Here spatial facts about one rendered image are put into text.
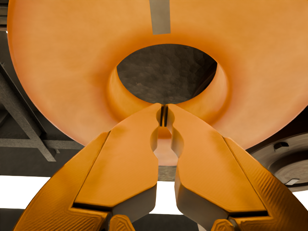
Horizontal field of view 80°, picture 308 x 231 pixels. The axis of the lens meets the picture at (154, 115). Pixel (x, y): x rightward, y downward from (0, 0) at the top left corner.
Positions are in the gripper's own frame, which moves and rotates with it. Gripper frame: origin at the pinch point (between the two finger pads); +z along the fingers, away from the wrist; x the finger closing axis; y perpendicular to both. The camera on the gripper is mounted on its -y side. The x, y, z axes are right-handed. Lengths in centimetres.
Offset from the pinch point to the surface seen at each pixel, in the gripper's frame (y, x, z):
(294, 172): 23.0, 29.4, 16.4
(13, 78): 293, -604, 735
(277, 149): 15.1, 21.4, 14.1
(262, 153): 17.6, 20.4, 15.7
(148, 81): 13.1, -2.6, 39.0
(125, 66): 8.8, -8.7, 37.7
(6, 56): 195, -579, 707
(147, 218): 607, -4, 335
